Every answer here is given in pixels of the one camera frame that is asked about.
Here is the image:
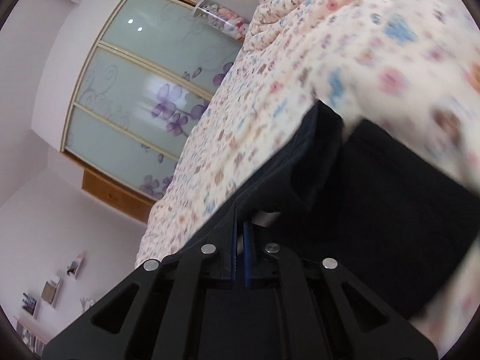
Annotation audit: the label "wall shelf with books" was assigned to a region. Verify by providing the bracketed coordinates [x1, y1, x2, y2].
[22, 292, 38, 319]

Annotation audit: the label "white ornate small shelf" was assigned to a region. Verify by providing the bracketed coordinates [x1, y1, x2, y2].
[80, 297, 96, 313]

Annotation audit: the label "wall shelf with brown box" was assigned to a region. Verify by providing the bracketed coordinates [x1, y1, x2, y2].
[41, 275, 62, 307]

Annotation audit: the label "clear tube of plush toys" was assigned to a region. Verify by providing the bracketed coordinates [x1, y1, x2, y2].
[192, 0, 249, 41]

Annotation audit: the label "black pants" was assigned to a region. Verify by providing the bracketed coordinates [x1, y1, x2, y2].
[163, 99, 480, 323]

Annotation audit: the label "sliding glass door wardrobe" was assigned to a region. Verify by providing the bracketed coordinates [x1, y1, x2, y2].
[61, 0, 242, 222]

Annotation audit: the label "wooden bookcase with books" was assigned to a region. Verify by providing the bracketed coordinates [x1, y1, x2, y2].
[14, 316, 50, 357]

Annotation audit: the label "wall shelf with small items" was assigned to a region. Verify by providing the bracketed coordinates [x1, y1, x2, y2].
[66, 253, 85, 278]

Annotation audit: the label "floral bear print bedspread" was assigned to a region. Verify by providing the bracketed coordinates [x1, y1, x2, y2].
[134, 0, 480, 360]

